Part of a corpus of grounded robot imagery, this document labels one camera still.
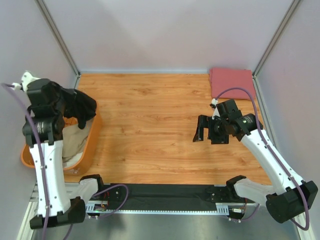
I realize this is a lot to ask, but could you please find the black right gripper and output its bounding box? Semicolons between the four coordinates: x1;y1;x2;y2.
192;115;228;145

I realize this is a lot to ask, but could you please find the black t shirt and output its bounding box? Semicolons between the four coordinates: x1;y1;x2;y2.
52;82;97;130

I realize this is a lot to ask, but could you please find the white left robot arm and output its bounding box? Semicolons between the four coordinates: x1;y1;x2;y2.
22;77;106;230

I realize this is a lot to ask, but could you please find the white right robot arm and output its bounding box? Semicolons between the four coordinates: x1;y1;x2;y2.
193;99;318;224

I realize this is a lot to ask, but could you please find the beige t shirt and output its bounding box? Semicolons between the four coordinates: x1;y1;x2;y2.
62;124;91;169

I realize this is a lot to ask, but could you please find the folded red t shirt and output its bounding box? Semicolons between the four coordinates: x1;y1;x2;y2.
209;67;256;99

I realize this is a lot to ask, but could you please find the orange plastic basket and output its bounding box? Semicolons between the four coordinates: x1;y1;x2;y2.
20;102;103;176

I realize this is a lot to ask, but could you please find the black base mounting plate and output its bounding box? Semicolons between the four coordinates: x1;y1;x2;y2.
76;182;256;213

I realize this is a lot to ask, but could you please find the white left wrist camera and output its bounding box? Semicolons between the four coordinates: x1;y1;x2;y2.
12;71;40;92

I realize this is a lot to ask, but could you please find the left aluminium corner post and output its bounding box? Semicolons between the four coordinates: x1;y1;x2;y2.
34;0;81;78

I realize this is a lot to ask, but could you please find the aluminium corner post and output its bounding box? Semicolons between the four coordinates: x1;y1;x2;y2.
252;0;303;78
34;0;81;78

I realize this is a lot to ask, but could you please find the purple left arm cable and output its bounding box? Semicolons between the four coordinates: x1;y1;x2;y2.
1;82;130;240

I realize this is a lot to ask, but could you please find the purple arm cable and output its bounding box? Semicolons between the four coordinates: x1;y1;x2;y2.
212;86;311;231
1;82;130;240

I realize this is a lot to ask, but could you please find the right aluminium corner post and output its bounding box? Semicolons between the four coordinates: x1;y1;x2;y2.
252;0;303;78

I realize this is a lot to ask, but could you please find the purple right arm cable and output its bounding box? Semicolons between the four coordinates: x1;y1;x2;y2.
212;86;311;231

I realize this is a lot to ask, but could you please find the aluminium frame rail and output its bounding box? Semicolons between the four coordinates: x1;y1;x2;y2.
29;182;306;216

